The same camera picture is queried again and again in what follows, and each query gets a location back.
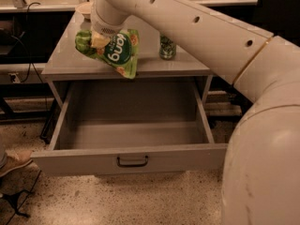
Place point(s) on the beige paper bowl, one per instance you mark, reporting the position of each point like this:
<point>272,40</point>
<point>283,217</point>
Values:
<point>84,9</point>

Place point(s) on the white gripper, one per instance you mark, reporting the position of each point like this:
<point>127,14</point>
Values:
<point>103,28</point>

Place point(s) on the white wall outlet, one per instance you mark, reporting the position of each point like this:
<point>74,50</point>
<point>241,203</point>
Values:
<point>14,78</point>

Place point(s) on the green rice chip bag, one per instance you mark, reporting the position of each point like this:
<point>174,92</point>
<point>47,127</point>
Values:
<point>121,53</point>

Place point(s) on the black office chair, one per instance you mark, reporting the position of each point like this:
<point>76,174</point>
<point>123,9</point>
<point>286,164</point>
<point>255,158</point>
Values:
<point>278,10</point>

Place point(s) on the green soda can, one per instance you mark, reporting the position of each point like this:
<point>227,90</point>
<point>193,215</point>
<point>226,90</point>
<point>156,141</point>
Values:
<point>167,48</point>

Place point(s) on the tan shoe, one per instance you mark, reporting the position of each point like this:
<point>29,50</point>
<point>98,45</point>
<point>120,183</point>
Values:
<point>14,161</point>

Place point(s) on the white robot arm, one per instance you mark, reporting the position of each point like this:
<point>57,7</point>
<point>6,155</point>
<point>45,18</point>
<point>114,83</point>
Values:
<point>261,177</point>

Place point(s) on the black drawer handle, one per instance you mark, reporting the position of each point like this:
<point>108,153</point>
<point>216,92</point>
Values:
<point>132,162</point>

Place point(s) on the open grey top drawer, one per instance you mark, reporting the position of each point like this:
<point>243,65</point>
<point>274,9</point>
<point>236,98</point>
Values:
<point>100,121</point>

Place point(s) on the grey metal cabinet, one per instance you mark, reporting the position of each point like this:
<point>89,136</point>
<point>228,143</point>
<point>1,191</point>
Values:
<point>67,64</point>

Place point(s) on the black tripod foot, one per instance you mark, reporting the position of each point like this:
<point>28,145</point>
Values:
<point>13,201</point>

